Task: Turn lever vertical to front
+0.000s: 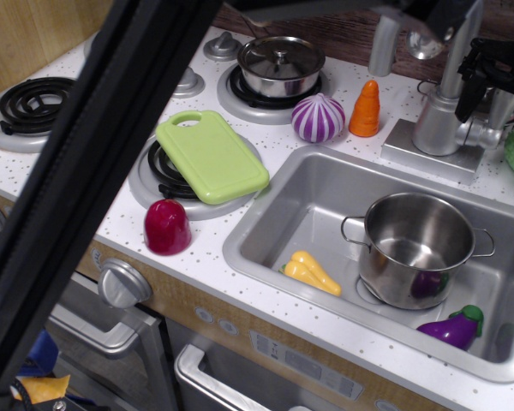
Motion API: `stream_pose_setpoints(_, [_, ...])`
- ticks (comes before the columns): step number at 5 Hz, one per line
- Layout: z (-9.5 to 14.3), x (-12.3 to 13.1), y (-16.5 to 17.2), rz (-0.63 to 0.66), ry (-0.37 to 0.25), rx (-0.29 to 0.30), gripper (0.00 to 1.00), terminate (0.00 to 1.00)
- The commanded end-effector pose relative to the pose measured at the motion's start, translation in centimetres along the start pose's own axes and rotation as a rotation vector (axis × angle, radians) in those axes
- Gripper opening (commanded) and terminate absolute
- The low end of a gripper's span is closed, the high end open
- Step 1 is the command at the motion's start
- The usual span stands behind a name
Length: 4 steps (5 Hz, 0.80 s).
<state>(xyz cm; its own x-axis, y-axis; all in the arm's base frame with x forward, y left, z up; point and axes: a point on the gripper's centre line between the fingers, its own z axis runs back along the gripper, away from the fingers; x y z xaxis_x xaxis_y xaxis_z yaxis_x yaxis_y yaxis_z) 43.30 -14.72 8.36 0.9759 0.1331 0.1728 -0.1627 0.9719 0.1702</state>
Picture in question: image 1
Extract small lidded steel pot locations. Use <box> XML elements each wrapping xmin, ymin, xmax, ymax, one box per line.
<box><xmin>237</xmin><ymin>36</ymin><xmax>326</xmax><ymax>98</ymax></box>

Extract silver oven knob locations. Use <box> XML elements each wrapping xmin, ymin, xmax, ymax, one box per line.
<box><xmin>98</xmin><ymin>258</ymin><xmax>152</xmax><ymax>309</ymax></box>

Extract hanging steel ladle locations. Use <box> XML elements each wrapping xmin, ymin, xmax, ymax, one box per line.
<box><xmin>405</xmin><ymin>30</ymin><xmax>445</xmax><ymax>61</ymax></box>

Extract silver dishwasher handle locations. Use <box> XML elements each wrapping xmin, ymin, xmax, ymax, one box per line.
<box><xmin>175</xmin><ymin>344</ymin><xmax>284</xmax><ymax>410</ymax></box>

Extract red toy vegetable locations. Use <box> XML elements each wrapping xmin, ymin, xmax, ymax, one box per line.
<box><xmin>144</xmin><ymin>199</ymin><xmax>192</xmax><ymax>256</ymax></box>

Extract silver faucet lever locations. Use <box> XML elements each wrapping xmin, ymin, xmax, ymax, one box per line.
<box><xmin>456</xmin><ymin>87</ymin><xmax>514</xmax><ymax>150</ymax></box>

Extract front right black burner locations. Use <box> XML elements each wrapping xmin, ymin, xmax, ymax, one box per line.
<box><xmin>127</xmin><ymin>134</ymin><xmax>263</xmax><ymax>222</ymax></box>

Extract back right black burner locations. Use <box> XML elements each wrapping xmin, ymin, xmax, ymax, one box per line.
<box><xmin>217</xmin><ymin>64</ymin><xmax>332</xmax><ymax>125</ymax></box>

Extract large steel pot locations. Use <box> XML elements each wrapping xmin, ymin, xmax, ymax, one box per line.
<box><xmin>340</xmin><ymin>193</ymin><xmax>496</xmax><ymax>310</ymax></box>

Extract black burner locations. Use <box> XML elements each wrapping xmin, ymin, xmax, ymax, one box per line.
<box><xmin>127</xmin><ymin>134</ymin><xmax>263</xmax><ymax>222</ymax></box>
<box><xmin>0</xmin><ymin>76</ymin><xmax>75</xmax><ymax>153</ymax></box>
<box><xmin>217</xmin><ymin>64</ymin><xmax>332</xmax><ymax>125</ymax></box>

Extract green cutting board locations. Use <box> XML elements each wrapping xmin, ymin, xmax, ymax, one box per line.
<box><xmin>156</xmin><ymin>110</ymin><xmax>269</xmax><ymax>206</ymax></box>

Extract purple toy eggplant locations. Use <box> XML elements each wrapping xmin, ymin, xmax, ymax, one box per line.
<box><xmin>416</xmin><ymin>305</ymin><xmax>484</xmax><ymax>351</ymax></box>

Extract yellow toy squash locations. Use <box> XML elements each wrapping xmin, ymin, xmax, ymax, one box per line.
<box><xmin>279</xmin><ymin>250</ymin><xmax>342</xmax><ymax>296</ymax></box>

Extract orange toy carrot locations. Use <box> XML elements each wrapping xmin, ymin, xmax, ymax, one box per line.
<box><xmin>348</xmin><ymin>80</ymin><xmax>380</xmax><ymax>138</ymax></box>

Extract silver toy faucet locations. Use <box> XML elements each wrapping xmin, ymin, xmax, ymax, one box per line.
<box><xmin>368</xmin><ymin>0</ymin><xmax>493</xmax><ymax>186</ymax></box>

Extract front left black burner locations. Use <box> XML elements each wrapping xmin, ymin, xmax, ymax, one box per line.
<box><xmin>0</xmin><ymin>76</ymin><xmax>75</xmax><ymax>153</ymax></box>

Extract purple striped toy onion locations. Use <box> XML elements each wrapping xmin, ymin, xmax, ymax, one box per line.
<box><xmin>291</xmin><ymin>92</ymin><xmax>346</xmax><ymax>143</ymax></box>

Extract silver stove knob back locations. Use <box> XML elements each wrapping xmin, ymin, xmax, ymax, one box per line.
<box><xmin>203</xmin><ymin>32</ymin><xmax>242</xmax><ymax>62</ymax></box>

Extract silver oven door handle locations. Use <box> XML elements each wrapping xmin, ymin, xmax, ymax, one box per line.
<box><xmin>50</xmin><ymin>305</ymin><xmax>139</xmax><ymax>360</ymax></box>

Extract blue object on floor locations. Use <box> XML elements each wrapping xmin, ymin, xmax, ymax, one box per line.
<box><xmin>17</xmin><ymin>329</ymin><xmax>59</xmax><ymax>377</ymax></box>

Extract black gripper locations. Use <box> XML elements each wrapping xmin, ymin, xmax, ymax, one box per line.
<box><xmin>455</xmin><ymin>38</ymin><xmax>514</xmax><ymax>124</ymax></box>

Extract silver stove knob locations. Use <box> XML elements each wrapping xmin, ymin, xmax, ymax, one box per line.
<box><xmin>203</xmin><ymin>32</ymin><xmax>242</xmax><ymax>62</ymax></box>
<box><xmin>172</xmin><ymin>67</ymin><xmax>205</xmax><ymax>98</ymax></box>

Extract yellow cloth on floor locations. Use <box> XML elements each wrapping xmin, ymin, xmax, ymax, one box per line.
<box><xmin>21</xmin><ymin>374</ymin><xmax>70</xmax><ymax>404</ymax></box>

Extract silver stove knob middle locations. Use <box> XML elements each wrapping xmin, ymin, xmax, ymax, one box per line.
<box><xmin>172</xmin><ymin>67</ymin><xmax>205</xmax><ymax>98</ymax></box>

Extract silver sink basin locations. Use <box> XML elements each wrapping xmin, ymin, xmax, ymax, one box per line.
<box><xmin>224</xmin><ymin>146</ymin><xmax>514</xmax><ymax>383</ymax></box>

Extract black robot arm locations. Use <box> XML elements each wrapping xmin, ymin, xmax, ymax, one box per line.
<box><xmin>0</xmin><ymin>1</ymin><xmax>514</xmax><ymax>409</ymax></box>

